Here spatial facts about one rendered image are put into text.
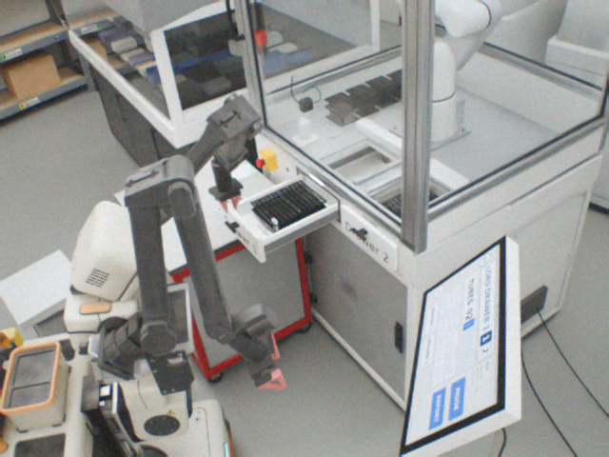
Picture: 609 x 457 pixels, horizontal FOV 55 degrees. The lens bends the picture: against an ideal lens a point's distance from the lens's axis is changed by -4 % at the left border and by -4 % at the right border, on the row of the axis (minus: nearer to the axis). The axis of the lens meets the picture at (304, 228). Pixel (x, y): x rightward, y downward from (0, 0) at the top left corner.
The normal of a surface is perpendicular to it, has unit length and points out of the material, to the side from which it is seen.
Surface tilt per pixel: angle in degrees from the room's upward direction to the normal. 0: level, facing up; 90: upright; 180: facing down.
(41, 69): 88
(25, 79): 89
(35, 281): 0
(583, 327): 0
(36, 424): 92
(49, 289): 0
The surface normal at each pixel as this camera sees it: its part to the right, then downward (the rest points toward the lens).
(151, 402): 0.19, 0.61
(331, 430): -0.09, -0.77
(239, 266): 0.55, 0.49
